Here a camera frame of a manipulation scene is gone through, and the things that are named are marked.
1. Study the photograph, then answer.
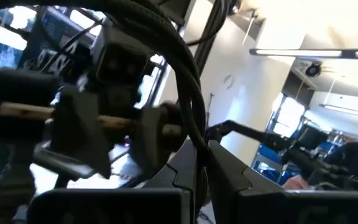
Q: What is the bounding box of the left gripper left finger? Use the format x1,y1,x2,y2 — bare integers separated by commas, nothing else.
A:
28,138,198,224

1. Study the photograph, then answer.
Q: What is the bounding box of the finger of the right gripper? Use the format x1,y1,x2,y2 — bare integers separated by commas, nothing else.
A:
50,89,112,180
131,104,186,175

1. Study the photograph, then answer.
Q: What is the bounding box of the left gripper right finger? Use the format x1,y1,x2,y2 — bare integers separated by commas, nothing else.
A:
208,139,358,224

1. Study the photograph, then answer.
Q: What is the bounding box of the black braided USB cable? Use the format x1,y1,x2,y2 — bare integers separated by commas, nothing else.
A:
98,0,213,215

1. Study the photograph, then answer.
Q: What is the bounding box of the blue storage bin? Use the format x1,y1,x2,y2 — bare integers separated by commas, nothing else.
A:
252,144,292,185

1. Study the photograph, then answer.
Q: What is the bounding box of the large window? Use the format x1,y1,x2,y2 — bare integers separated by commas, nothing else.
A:
0,5,167,103

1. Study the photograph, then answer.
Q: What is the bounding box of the black articulated stand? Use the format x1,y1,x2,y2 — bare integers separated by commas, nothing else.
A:
204,119,292,152

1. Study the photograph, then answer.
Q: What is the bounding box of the black ceiling reel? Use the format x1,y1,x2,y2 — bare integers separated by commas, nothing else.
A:
304,61,323,78

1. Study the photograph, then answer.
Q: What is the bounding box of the long ceiling light bar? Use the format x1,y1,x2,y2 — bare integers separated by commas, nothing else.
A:
249,47,358,60

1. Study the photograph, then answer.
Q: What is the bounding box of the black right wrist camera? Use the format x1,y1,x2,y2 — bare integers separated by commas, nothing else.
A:
91,29,154,90

